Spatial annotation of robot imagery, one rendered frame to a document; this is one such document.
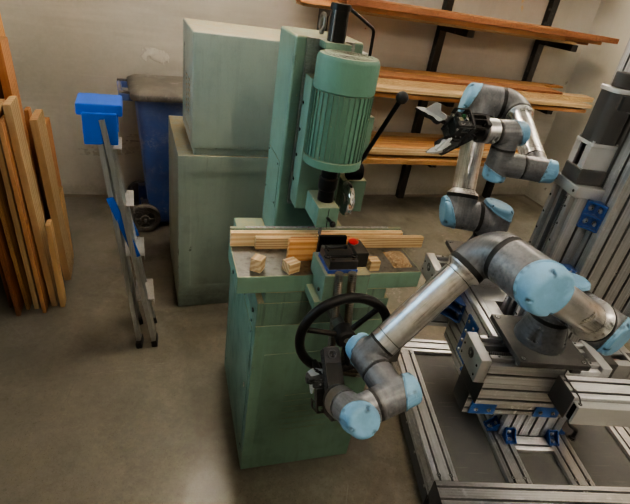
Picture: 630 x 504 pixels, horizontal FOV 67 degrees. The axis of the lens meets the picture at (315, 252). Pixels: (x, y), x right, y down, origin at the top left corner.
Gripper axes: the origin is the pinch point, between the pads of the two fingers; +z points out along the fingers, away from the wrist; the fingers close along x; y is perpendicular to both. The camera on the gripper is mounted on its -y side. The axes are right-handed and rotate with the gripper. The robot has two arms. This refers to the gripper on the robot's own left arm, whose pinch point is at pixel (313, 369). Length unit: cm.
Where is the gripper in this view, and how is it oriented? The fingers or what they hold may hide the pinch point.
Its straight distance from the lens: 135.4
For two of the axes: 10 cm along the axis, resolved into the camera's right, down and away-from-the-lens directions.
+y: 0.0, 10.0, 0.2
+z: -3.0, -0.2, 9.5
